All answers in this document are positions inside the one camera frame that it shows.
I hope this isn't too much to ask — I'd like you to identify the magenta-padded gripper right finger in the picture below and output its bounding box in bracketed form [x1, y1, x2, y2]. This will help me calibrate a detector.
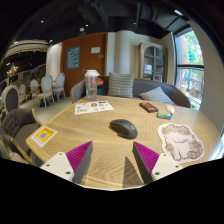
[132, 141, 185, 185]

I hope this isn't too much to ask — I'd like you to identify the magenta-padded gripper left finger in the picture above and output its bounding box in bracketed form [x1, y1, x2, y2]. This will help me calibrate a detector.
[39, 140, 94, 185]

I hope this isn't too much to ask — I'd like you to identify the dark grey computer mouse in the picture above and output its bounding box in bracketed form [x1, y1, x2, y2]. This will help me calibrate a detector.
[109, 118, 139, 140]

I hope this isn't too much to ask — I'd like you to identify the cat-shaped mouse pad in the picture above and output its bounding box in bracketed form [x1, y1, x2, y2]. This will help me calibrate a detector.
[157, 122, 205, 163]

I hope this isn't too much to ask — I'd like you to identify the yellow code card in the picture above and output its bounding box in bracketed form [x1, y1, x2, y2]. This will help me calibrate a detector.
[30, 125, 58, 149]

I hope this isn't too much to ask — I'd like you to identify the small green pack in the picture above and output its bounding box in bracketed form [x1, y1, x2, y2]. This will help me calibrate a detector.
[156, 112, 173, 121]

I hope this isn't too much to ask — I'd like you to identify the white sticker sheet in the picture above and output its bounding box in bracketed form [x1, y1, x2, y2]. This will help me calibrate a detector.
[74, 100, 115, 116]

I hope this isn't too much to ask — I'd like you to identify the black box with red print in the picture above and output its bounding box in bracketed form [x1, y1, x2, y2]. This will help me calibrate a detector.
[138, 101, 159, 114]

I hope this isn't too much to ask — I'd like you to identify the small white tube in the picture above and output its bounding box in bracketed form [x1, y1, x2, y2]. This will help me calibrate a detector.
[165, 103, 176, 116]

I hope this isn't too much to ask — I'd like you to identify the flat striped cushion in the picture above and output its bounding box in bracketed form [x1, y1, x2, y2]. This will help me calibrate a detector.
[138, 86, 176, 106]

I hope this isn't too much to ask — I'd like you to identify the grey tufted armchair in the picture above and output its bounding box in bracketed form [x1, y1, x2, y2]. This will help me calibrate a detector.
[0, 108, 43, 164]

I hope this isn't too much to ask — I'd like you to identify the grey curved sofa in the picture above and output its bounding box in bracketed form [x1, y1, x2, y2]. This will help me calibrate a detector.
[69, 75, 192, 109]

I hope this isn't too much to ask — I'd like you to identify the clear shaker bottle white lid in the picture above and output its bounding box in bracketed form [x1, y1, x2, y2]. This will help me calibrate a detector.
[83, 69, 101, 102]

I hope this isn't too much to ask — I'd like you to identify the group of white chairs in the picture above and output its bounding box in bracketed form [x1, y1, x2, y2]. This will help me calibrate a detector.
[0, 72, 67, 114]

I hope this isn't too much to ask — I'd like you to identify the black bag with orange top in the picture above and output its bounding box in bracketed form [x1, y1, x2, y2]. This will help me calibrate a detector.
[96, 75, 109, 97]

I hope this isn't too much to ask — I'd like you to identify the upright striped cushion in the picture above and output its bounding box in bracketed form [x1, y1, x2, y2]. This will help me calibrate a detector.
[107, 72, 136, 99]

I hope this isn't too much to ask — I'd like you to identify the brown wooden door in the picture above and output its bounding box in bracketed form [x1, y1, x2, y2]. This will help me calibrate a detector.
[60, 32, 109, 98]

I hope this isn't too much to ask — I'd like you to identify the grey glass-door cabinet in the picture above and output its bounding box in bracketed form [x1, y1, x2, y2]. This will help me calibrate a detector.
[138, 40, 168, 84]

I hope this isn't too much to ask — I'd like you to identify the blue poster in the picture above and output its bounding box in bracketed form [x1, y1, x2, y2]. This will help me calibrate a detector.
[65, 46, 81, 70]

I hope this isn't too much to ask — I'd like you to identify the large black-framed window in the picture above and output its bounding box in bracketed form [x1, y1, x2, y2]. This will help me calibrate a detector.
[173, 28, 205, 111]

